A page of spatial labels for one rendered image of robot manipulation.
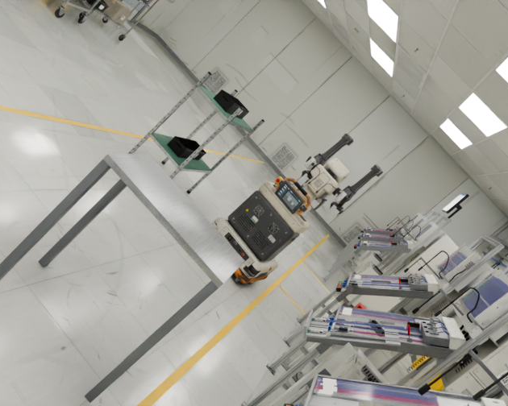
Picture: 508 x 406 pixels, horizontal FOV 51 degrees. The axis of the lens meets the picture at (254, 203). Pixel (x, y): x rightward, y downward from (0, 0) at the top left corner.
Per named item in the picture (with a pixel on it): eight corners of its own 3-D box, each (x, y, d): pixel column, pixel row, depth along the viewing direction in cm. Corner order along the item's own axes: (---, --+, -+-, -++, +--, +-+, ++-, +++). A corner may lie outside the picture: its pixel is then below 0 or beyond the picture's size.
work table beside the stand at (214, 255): (42, 259, 275) (148, 153, 260) (131, 362, 272) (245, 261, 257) (-17, 280, 231) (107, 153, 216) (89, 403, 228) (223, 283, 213)
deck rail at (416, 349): (330, 341, 319) (331, 330, 318) (330, 340, 321) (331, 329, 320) (455, 361, 302) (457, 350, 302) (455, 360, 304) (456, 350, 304)
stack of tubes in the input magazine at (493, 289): (474, 318, 303) (513, 287, 298) (461, 300, 352) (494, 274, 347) (490, 335, 301) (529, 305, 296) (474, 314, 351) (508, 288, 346)
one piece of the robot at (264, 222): (251, 272, 477) (322, 210, 461) (215, 225, 491) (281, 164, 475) (263, 270, 509) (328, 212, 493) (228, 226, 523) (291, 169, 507)
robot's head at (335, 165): (340, 178, 497) (351, 171, 505) (326, 162, 503) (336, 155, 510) (335, 186, 509) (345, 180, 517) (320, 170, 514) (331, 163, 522)
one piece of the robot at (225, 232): (247, 267, 471) (254, 261, 469) (218, 232, 481) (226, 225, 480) (248, 267, 473) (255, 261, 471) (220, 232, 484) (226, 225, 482)
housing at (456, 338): (447, 360, 305) (451, 336, 305) (439, 337, 353) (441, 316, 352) (463, 362, 304) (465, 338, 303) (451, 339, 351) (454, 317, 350)
